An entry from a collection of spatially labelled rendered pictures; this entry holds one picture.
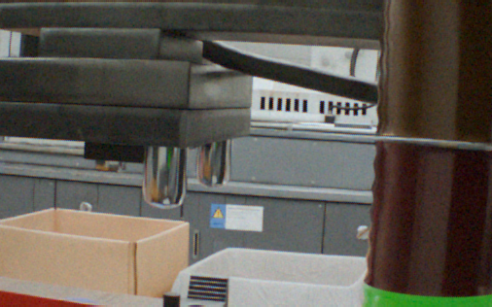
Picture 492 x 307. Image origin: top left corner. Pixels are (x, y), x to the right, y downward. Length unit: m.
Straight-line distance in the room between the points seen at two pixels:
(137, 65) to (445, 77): 0.23
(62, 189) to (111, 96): 4.92
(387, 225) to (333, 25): 0.23
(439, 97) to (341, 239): 4.78
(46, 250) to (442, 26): 2.67
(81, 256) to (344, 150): 2.39
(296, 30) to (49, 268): 2.44
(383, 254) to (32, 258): 2.67
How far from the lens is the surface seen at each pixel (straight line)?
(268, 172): 5.03
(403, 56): 0.23
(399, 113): 0.23
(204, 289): 0.78
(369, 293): 0.24
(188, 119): 0.43
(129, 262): 2.80
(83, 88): 0.44
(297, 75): 0.57
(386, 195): 0.23
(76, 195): 5.32
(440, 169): 0.22
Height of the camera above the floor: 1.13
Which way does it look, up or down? 3 degrees down
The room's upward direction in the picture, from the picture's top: 3 degrees clockwise
